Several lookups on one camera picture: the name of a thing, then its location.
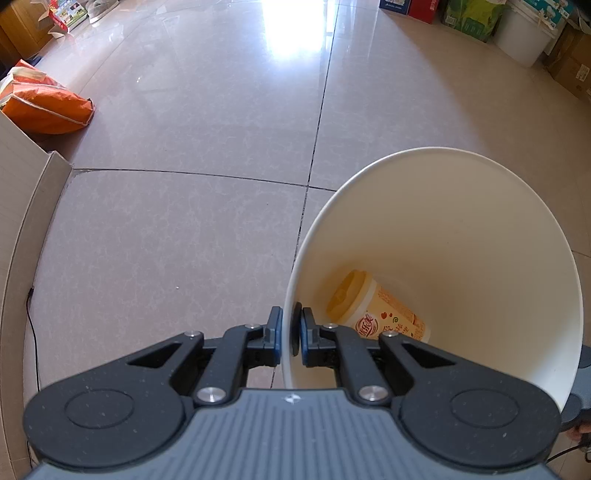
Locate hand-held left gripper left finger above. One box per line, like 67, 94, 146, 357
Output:
124, 305, 284, 407

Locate yellow drink cup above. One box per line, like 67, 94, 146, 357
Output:
326, 270, 431, 344

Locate wooden cabinet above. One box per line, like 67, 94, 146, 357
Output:
0, 0, 52, 66

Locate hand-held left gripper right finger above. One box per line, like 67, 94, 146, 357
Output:
300, 307, 462, 407

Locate green printed bag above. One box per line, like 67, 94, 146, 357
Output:
440, 0, 509, 43

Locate brown cardboard boxes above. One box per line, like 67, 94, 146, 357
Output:
544, 18, 591, 101

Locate pair of grey shoes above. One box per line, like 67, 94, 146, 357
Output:
88, 0, 120, 25

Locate blue carton box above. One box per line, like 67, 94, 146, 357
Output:
379, 0, 413, 17

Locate orange woven bag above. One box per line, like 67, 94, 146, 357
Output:
0, 59, 96, 136

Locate red carton box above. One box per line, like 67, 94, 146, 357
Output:
408, 0, 440, 25

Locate white lidded pail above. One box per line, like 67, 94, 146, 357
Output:
493, 0, 568, 68

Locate black cable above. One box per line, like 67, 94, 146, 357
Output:
25, 287, 43, 462

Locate white plastic bucket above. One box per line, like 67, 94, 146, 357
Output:
283, 147, 583, 411

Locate colourful printed box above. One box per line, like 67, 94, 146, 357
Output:
39, 0, 89, 34

